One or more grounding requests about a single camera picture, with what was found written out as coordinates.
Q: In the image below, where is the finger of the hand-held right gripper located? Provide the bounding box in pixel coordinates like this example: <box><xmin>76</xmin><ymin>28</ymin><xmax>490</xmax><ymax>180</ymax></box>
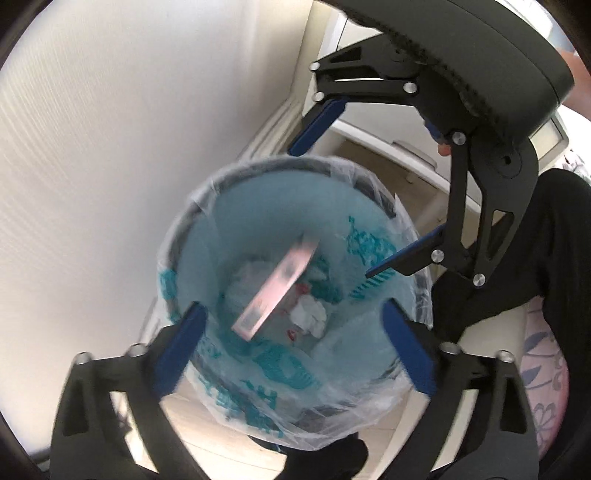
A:
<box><xmin>288</xmin><ymin>38</ymin><xmax>420</xmax><ymax>158</ymax></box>
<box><xmin>366</xmin><ymin>131</ymin><xmax>539</xmax><ymax>289</ymax></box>

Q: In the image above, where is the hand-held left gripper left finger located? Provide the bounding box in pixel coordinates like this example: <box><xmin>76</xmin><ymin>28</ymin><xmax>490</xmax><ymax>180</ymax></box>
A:
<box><xmin>48</xmin><ymin>302</ymin><xmax>208</xmax><ymax>480</ymax></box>

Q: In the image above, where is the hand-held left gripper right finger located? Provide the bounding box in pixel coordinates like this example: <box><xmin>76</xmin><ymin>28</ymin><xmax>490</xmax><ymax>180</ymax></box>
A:
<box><xmin>382</xmin><ymin>298</ymin><xmax>541</xmax><ymax>480</ymax></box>

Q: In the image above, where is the grey round trash bin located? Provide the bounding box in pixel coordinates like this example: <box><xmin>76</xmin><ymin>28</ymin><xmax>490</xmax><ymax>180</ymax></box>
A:
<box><xmin>156</xmin><ymin>155</ymin><xmax>433</xmax><ymax>452</ymax></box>

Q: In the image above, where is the pink cardboard box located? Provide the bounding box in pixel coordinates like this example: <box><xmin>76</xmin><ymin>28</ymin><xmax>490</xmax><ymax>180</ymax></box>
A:
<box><xmin>231</xmin><ymin>234</ymin><xmax>319</xmax><ymax>343</ymax></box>

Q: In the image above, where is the white wrapper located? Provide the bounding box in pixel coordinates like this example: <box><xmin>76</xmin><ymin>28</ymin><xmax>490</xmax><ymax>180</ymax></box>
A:
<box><xmin>288</xmin><ymin>295</ymin><xmax>330</xmax><ymax>337</ymax></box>

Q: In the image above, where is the white nightstand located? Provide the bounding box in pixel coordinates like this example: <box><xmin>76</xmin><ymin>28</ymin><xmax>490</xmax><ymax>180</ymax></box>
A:
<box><xmin>240</xmin><ymin>0</ymin><xmax>573</xmax><ymax>217</ymax></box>

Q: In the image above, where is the floral bedsheet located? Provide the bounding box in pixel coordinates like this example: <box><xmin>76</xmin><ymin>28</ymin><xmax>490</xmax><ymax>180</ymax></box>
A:
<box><xmin>522</xmin><ymin>295</ymin><xmax>579</xmax><ymax>462</ymax></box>

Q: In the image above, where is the person's black pants leg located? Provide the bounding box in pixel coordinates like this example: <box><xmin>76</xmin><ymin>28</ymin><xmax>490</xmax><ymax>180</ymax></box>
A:
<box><xmin>431</xmin><ymin>168</ymin><xmax>591</xmax><ymax>352</ymax></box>

